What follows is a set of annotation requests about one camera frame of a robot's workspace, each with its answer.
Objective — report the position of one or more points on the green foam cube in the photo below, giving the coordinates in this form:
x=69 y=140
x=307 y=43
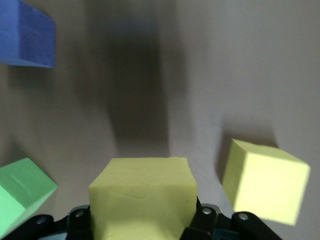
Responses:
x=22 y=190

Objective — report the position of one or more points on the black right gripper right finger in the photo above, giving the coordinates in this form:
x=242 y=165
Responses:
x=225 y=227

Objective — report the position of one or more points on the purple foam cube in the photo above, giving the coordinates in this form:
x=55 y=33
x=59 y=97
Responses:
x=27 y=35

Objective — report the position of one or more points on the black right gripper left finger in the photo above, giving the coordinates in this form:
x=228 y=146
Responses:
x=75 y=225

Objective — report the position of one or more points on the yellow foam cube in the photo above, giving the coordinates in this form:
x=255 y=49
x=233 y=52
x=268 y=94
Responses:
x=142 y=190
x=265 y=180

